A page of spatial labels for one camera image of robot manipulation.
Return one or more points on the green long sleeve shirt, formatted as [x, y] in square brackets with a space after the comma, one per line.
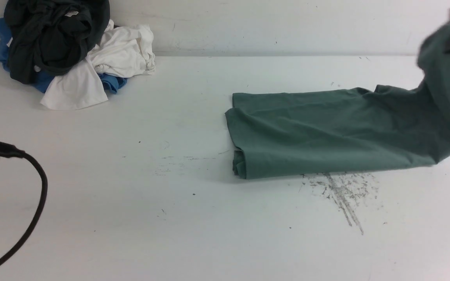
[347, 129]

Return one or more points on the white crumpled shirt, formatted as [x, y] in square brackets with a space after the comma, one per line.
[122, 52]

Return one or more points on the blue crumpled garment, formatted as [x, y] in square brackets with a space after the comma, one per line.
[110, 82]

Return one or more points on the black crumpled garment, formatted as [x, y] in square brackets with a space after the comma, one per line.
[52, 35]

